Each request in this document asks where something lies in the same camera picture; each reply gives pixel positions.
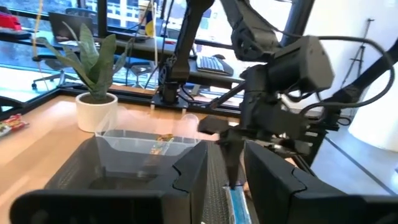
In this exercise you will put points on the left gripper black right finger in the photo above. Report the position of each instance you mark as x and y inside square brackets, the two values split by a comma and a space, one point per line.
[270, 183]

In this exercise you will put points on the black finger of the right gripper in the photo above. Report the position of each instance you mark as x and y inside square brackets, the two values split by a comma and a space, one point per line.
[234, 161]

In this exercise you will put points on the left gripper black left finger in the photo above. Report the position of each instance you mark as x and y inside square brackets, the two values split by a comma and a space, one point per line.
[189, 183]

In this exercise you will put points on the blue granola bar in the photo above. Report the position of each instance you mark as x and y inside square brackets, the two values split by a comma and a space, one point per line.
[239, 205]

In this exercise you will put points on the orange green granola bar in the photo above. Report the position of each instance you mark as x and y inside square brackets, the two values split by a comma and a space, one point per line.
[161, 143]

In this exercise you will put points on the red green granola bar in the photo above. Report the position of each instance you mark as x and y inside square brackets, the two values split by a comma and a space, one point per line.
[15, 123]

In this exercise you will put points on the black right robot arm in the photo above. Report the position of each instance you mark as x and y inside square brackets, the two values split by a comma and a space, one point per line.
[183, 46]

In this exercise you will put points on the dark grey woven mat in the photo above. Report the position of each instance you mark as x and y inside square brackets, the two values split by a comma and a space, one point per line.
[214, 186]

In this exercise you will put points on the clear plastic bin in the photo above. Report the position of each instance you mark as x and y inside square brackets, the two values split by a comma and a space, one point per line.
[130, 146]

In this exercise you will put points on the black keyboard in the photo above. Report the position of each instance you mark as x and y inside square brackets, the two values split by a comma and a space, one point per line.
[214, 65]

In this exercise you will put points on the black computer mouse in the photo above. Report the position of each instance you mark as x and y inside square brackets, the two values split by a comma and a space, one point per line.
[219, 56]

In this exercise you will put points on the black tripod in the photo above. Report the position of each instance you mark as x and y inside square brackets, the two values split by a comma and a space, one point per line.
[357, 53]

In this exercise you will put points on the blue snack packets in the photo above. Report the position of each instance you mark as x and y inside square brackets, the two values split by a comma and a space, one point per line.
[77, 168]

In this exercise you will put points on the white plant pot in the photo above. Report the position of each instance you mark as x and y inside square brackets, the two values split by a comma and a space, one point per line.
[93, 115]

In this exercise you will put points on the black office chair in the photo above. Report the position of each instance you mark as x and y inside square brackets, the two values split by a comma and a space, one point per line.
[59, 67]
[136, 67]

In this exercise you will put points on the green snake plant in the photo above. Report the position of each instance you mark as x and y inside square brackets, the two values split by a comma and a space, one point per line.
[102, 62]

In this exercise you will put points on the red box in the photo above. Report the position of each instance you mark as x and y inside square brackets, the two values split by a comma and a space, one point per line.
[9, 21]

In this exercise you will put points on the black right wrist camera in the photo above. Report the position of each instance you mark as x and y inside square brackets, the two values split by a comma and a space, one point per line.
[214, 124]

